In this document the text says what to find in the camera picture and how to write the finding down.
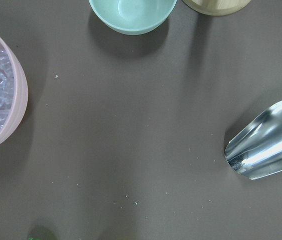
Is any metal ice scoop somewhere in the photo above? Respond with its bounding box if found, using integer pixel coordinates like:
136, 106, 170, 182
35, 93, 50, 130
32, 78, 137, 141
224, 101, 282, 180

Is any wooden cup tree stand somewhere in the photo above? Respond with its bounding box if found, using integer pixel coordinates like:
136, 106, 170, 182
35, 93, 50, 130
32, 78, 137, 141
183, 0, 251, 16

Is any mint green bowl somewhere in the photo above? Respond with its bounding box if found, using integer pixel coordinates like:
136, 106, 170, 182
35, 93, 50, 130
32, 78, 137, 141
89, 0, 176, 35

